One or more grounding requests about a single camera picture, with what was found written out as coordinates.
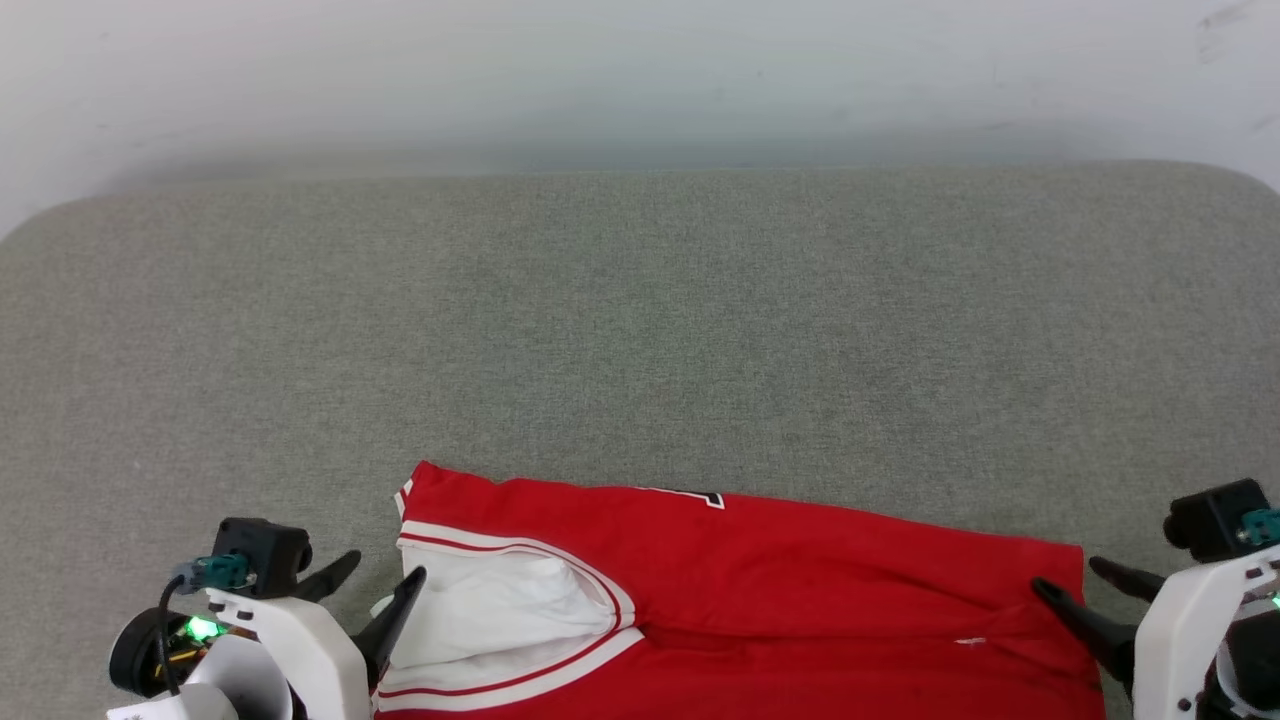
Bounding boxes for red and white sports shirt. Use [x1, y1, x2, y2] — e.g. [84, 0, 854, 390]
[372, 460, 1107, 720]

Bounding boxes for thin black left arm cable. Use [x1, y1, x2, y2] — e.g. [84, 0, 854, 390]
[155, 574, 191, 697]

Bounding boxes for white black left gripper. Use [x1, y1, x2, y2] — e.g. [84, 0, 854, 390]
[205, 549, 429, 720]

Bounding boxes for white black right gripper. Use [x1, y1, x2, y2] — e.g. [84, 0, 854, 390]
[1030, 545, 1280, 720]

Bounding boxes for teal left camera plug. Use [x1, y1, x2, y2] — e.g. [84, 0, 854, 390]
[171, 554, 252, 594]

